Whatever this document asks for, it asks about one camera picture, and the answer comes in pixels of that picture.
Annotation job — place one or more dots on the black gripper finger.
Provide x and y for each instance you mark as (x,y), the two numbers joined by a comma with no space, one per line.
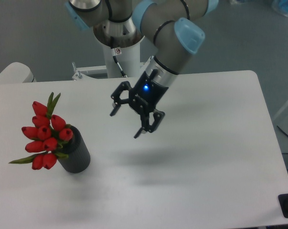
(145,124)
(117,101)

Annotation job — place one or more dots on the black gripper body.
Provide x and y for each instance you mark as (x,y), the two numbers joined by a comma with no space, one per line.
(146,93)

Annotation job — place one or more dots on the red tulip bouquet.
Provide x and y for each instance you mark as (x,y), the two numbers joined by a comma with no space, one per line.
(49,135)

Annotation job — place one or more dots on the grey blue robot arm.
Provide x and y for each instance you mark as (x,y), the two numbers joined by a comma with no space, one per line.
(168,25)

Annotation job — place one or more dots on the dark grey ribbed vase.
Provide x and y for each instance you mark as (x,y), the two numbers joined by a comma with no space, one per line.
(78,155)

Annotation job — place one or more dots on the white chair back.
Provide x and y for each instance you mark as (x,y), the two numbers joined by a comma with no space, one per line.
(17,72)

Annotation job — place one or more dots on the blue plastic bag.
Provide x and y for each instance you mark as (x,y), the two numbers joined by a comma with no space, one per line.
(280,6)

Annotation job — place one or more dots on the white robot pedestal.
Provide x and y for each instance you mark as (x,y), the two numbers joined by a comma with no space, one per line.
(121,53)

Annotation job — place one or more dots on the white metal base frame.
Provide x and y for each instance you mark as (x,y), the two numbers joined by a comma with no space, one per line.
(101,72)

